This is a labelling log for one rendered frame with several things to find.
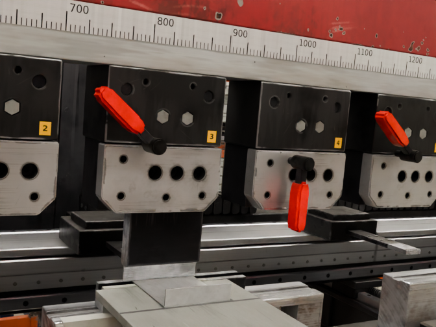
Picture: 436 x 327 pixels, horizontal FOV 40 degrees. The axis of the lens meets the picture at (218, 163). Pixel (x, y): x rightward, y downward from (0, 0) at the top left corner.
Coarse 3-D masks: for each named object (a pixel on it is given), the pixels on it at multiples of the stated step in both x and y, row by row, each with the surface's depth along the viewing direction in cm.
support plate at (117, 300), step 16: (128, 288) 72; (240, 288) 76; (112, 304) 66; (128, 304) 67; (144, 304) 67; (208, 304) 69; (224, 304) 70; (240, 304) 70; (256, 304) 70; (128, 320) 62; (144, 320) 63; (160, 320) 63; (176, 320) 63; (192, 320) 64; (208, 320) 64; (224, 320) 65; (240, 320) 65; (256, 320) 65; (272, 320) 66; (288, 320) 66
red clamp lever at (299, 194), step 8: (288, 160) 79; (296, 160) 77; (304, 160) 75; (312, 160) 76; (296, 168) 77; (304, 168) 75; (312, 168) 76; (296, 176) 77; (304, 176) 76; (296, 184) 77; (304, 184) 76; (296, 192) 76; (304, 192) 76; (296, 200) 76; (304, 200) 76; (296, 208) 76; (304, 208) 77; (288, 216) 78; (296, 216) 76; (304, 216) 77; (288, 224) 78; (296, 224) 77; (304, 224) 77
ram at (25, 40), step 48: (96, 0) 64; (144, 0) 67; (192, 0) 70; (240, 0) 73; (288, 0) 76; (336, 0) 80; (384, 0) 84; (432, 0) 88; (0, 48) 60; (48, 48) 62; (96, 48) 65; (144, 48) 67; (192, 48) 70; (384, 48) 85; (432, 48) 90; (432, 96) 91
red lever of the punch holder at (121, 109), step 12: (96, 96) 63; (108, 96) 62; (108, 108) 62; (120, 108) 63; (120, 120) 63; (132, 120) 64; (132, 132) 65; (144, 132) 65; (144, 144) 66; (156, 144) 65
